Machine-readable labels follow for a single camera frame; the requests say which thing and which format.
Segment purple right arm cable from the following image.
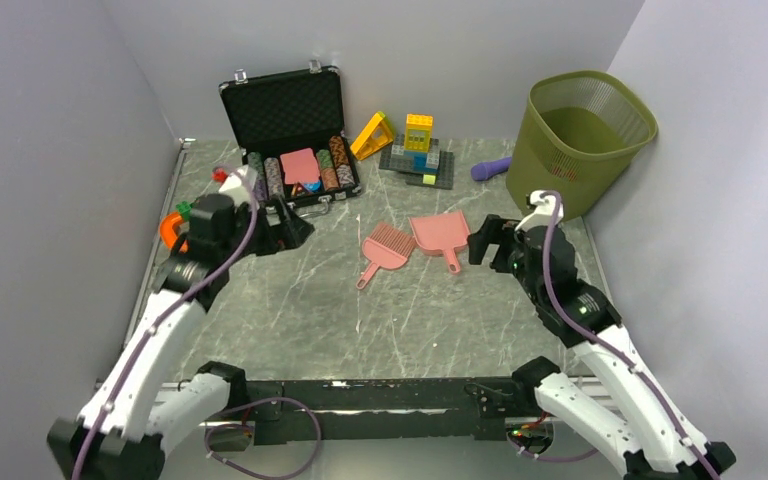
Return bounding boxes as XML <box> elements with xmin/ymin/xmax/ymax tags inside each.
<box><xmin>507</xmin><ymin>190</ymin><xmax>723</xmax><ymax>480</ymax></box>

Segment yellow triangular toy block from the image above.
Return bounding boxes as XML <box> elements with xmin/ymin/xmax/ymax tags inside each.
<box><xmin>350</xmin><ymin>111</ymin><xmax>396</xmax><ymax>161</ymax></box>

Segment black poker chip case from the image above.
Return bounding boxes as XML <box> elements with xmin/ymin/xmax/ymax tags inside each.
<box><xmin>218</xmin><ymin>60</ymin><xmax>363</xmax><ymax>210</ymax></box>

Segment toy brick tower on baseplate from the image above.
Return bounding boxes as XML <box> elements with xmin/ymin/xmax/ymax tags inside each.
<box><xmin>378</xmin><ymin>113</ymin><xmax>454</xmax><ymax>190</ymax></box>

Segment green mesh waste bin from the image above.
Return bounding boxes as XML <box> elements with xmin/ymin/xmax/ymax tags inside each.
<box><xmin>505</xmin><ymin>70</ymin><xmax>658</xmax><ymax>220</ymax></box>

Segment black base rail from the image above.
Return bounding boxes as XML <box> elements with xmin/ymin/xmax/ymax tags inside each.
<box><xmin>207</xmin><ymin>376</ymin><xmax>541</xmax><ymax>445</ymax></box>

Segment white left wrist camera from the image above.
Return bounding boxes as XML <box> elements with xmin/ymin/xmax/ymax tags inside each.
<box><xmin>218</xmin><ymin>165</ymin><xmax>260</xmax><ymax>207</ymax></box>

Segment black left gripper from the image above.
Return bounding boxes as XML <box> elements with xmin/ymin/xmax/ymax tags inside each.
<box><xmin>219</xmin><ymin>193</ymin><xmax>313</xmax><ymax>267</ymax></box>

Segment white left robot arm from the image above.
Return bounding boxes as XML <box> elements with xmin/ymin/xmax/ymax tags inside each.
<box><xmin>47</xmin><ymin>194</ymin><xmax>315</xmax><ymax>479</ymax></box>

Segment purple cylindrical toy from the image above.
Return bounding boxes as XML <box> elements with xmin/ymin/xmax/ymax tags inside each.
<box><xmin>470</xmin><ymin>156</ymin><xmax>512</xmax><ymax>182</ymax></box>

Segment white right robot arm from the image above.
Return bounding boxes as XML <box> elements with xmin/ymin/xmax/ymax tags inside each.
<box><xmin>468</xmin><ymin>214</ymin><xmax>737</xmax><ymax>479</ymax></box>

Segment pink dustpan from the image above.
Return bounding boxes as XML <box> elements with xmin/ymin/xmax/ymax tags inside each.
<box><xmin>409</xmin><ymin>210</ymin><xmax>470</xmax><ymax>274</ymax></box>

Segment orange horseshoe toy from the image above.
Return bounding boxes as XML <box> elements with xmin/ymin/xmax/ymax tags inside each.
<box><xmin>158</xmin><ymin>211</ymin><xmax>188</xmax><ymax>250</ymax></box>

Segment pink hand brush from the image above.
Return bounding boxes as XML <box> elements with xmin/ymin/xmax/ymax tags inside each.
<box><xmin>356</xmin><ymin>222</ymin><xmax>417</xmax><ymax>290</ymax></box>

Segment green blue toy bricks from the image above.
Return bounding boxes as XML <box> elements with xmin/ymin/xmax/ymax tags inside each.
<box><xmin>175</xmin><ymin>201</ymin><xmax>193</xmax><ymax>222</ymax></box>

